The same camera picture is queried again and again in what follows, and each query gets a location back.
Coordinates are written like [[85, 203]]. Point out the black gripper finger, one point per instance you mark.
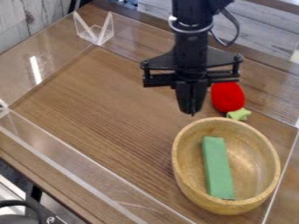
[[184, 96], [198, 95]]

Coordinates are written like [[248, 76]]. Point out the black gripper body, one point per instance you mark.
[[192, 62]]

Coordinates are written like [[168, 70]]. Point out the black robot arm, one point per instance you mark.
[[200, 11]]

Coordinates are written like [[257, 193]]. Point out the brown wooden bowl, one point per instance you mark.
[[253, 160]]

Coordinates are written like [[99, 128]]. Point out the green rectangular block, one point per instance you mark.
[[217, 167]]

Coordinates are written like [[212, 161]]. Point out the red knitted strawberry toy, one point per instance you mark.
[[229, 100]]

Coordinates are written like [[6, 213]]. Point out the clear acrylic corner bracket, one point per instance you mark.
[[95, 34]]

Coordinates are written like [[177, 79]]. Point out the clear acrylic tray wall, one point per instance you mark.
[[83, 184]]

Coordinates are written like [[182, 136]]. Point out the black table clamp mount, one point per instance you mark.
[[38, 210]]

